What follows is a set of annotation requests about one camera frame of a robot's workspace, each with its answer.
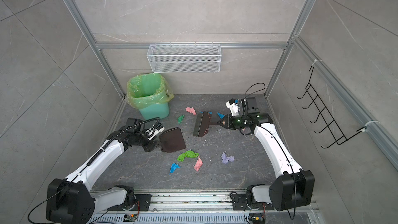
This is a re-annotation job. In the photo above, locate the dark brown dustpan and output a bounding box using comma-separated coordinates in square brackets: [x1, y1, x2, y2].
[159, 128, 186, 153]

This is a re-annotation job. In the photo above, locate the dark brown hand brush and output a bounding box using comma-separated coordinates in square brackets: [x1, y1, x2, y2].
[193, 112, 228, 138]

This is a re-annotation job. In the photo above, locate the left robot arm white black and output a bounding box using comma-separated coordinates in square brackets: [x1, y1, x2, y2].
[43, 117, 160, 224]

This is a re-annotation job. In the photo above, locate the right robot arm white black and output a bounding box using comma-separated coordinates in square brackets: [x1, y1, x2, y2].
[218, 93, 315, 219]

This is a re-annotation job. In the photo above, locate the green trash bin with liner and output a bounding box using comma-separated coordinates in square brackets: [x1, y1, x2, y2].
[126, 73, 174, 120]

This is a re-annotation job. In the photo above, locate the purple paper scrap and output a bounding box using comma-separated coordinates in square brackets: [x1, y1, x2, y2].
[221, 152, 235, 164]

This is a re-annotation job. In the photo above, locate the small green paper scrap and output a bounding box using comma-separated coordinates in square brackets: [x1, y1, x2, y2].
[177, 115, 184, 124]

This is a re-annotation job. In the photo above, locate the blue paper scrap front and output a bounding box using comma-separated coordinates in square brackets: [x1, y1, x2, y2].
[170, 163, 180, 174]

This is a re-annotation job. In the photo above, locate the pink paper scrap back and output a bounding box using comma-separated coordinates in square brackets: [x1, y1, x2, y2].
[185, 107, 197, 116]

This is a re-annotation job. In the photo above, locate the pink paper scrap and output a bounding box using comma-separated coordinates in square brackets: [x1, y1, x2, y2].
[185, 107, 197, 116]
[194, 156, 203, 172]

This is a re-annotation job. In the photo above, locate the large green paper scrap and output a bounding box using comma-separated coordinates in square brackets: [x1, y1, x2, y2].
[177, 150, 200, 162]

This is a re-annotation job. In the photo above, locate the pink paper scrap front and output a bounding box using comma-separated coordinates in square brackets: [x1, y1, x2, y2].
[194, 156, 203, 172]

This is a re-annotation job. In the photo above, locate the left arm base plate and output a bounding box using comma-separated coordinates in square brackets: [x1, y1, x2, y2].
[108, 194, 152, 211]

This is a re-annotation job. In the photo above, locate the aluminium mounting rail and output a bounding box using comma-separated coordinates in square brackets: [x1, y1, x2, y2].
[87, 189, 324, 224]

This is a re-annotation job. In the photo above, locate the white wire mesh basket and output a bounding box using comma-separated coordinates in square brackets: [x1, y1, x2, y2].
[147, 44, 222, 73]

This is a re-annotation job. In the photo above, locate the black wire hook rack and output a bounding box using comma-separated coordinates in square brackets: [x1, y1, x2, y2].
[296, 66, 367, 149]

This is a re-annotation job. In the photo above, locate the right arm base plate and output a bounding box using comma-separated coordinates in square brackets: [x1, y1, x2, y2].
[229, 192, 274, 211]

